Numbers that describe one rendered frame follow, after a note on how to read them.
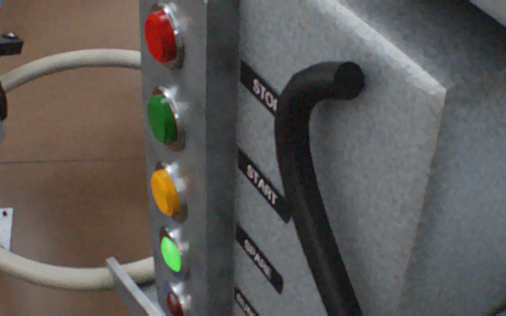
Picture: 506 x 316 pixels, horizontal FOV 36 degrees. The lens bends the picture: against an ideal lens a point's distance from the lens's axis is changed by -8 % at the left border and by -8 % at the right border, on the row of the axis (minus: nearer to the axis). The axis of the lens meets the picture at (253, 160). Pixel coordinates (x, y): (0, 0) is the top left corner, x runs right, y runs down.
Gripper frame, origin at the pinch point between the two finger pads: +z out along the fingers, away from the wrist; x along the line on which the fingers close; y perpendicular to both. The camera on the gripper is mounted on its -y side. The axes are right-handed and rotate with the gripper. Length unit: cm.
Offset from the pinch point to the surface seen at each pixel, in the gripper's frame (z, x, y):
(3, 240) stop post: 90, -45, -32
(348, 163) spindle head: -66, 75, 43
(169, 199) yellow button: -55, 64, 40
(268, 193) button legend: -60, 70, 41
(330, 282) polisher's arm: -62, 76, 46
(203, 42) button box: -67, 66, 40
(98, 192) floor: 92, -33, -65
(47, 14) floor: 100, -121, -141
